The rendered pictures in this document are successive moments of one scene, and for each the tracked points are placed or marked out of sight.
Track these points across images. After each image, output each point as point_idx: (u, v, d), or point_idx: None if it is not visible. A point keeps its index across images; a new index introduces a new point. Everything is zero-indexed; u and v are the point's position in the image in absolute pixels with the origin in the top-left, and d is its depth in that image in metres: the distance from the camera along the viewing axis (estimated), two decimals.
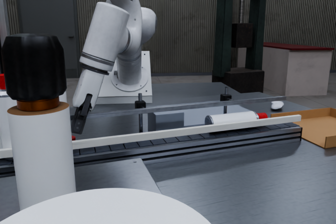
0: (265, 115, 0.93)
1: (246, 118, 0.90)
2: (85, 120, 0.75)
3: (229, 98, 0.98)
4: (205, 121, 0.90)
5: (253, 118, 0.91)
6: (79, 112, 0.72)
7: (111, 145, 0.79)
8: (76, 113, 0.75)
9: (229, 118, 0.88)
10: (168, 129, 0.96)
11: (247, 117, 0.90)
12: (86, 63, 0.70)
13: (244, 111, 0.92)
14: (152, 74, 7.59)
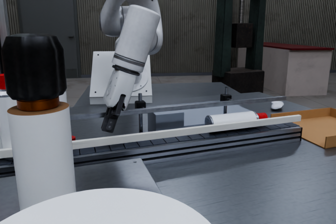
0: (265, 115, 0.93)
1: (246, 118, 0.90)
2: (116, 119, 0.78)
3: (229, 98, 0.98)
4: (205, 121, 0.90)
5: (253, 118, 0.91)
6: (112, 112, 0.75)
7: (111, 145, 0.79)
8: (107, 112, 0.78)
9: (229, 118, 0.88)
10: (168, 129, 0.96)
11: (247, 117, 0.90)
12: (119, 65, 0.72)
13: (244, 111, 0.92)
14: (152, 74, 7.59)
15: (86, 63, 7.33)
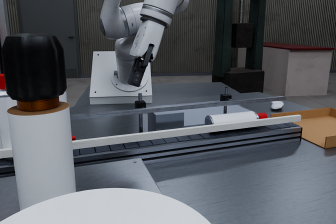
0: (265, 115, 0.93)
1: (246, 118, 0.90)
2: (143, 73, 0.77)
3: (229, 98, 0.98)
4: (205, 121, 0.90)
5: (253, 118, 0.91)
6: (139, 63, 0.74)
7: (111, 145, 0.79)
8: (134, 66, 0.77)
9: (229, 118, 0.88)
10: (168, 129, 0.96)
11: (247, 117, 0.90)
12: (148, 14, 0.72)
13: (244, 111, 0.92)
14: (152, 74, 7.59)
15: (86, 63, 7.33)
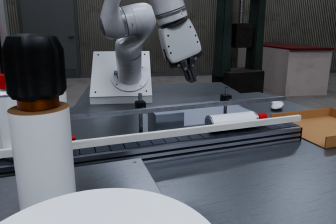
0: (265, 115, 0.93)
1: (246, 118, 0.90)
2: (188, 70, 0.81)
3: (229, 98, 0.98)
4: (205, 121, 0.90)
5: (253, 118, 0.91)
6: (175, 65, 0.82)
7: (111, 145, 0.79)
8: (187, 64, 0.83)
9: (229, 118, 0.88)
10: (168, 129, 0.96)
11: (247, 117, 0.90)
12: None
13: (244, 111, 0.92)
14: (152, 74, 7.59)
15: (86, 63, 7.33)
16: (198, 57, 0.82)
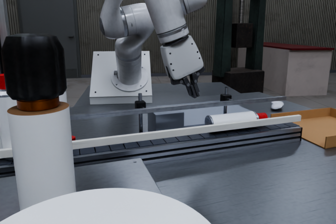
0: (265, 115, 0.93)
1: (246, 118, 0.90)
2: (190, 86, 0.82)
3: (229, 98, 0.98)
4: (205, 121, 0.90)
5: (253, 118, 0.91)
6: (178, 81, 0.83)
7: (111, 145, 0.79)
8: (190, 79, 0.84)
9: (229, 118, 0.88)
10: (168, 129, 0.96)
11: (247, 117, 0.90)
12: None
13: (244, 111, 0.92)
14: (152, 74, 7.59)
15: (86, 63, 7.33)
16: (201, 72, 0.83)
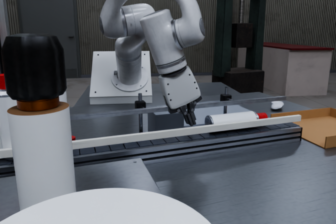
0: (265, 115, 0.93)
1: (246, 118, 0.90)
2: (187, 115, 0.84)
3: (229, 98, 0.98)
4: (205, 121, 0.90)
5: (253, 118, 0.91)
6: (175, 109, 0.85)
7: (111, 145, 0.79)
8: (187, 108, 0.86)
9: (229, 118, 0.88)
10: (168, 129, 0.96)
11: (247, 117, 0.90)
12: None
13: (244, 111, 0.92)
14: (152, 74, 7.59)
15: (86, 63, 7.33)
16: (198, 101, 0.85)
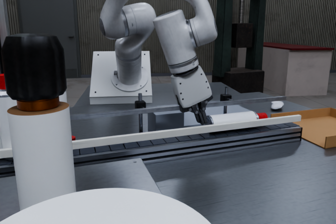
0: (265, 115, 0.93)
1: (246, 118, 0.90)
2: (199, 114, 0.85)
3: (229, 98, 0.98)
4: None
5: (253, 118, 0.91)
6: (187, 108, 0.86)
7: (111, 145, 0.79)
8: (198, 107, 0.87)
9: (229, 118, 0.88)
10: (168, 129, 0.96)
11: (247, 117, 0.90)
12: None
13: (244, 111, 0.92)
14: (152, 74, 7.59)
15: (86, 63, 7.33)
16: (209, 100, 0.86)
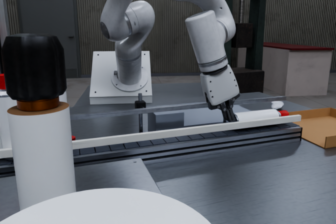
0: (287, 112, 0.96)
1: (269, 116, 0.93)
2: (226, 111, 0.88)
3: None
4: None
5: (275, 116, 0.93)
6: (215, 106, 0.89)
7: (111, 145, 0.79)
8: (225, 104, 0.90)
9: (253, 116, 0.91)
10: (168, 129, 0.96)
11: (270, 115, 0.93)
12: (200, 68, 0.87)
13: (267, 109, 0.95)
14: (152, 74, 7.59)
15: (86, 63, 7.33)
16: (236, 98, 0.89)
